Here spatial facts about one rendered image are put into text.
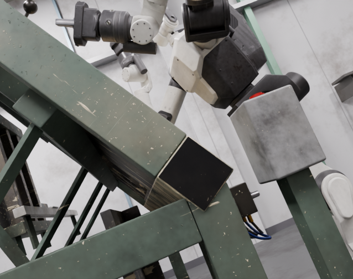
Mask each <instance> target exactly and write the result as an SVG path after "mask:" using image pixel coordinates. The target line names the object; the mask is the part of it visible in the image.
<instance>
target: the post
mask: <svg viewBox="0 0 353 279"><path fill-rule="evenodd" d="M276 182H277V184H278V186H279V188H280V190H281V192H282V195H283V197H284V200H285V202H286V203H287V206H288V208H289V210H290V213H291V215H292V217H293V219H294V221H295V224H296V226H297V228H298V230H299V232H300V235H301V237H302V239H303V241H304V243H305V245H306V248H307V250H308V252H309V255H310V257H311V258H312V261H313V263H314V266H315V268H316V270H317V272H318V274H319V276H320V279H353V259H352V257H351V255H350V253H349V251H348V249H347V247H346V245H345V243H344V241H343V238H342V236H341V234H340V232H339V229H338V227H337V226H336V224H335V221H334V219H333V217H332V215H331V213H330V211H329V208H328V206H327V204H326V202H325V200H324V198H323V196H322V194H321V192H320V190H319V187H318V185H317V183H316V181H315V179H314V177H313V175H312V173H311V171H310V169H309V168H306V169H304V170H301V171H299V172H297V173H294V174H292V175H289V176H287V177H285V178H283V179H280V180H277V181H276Z"/></svg>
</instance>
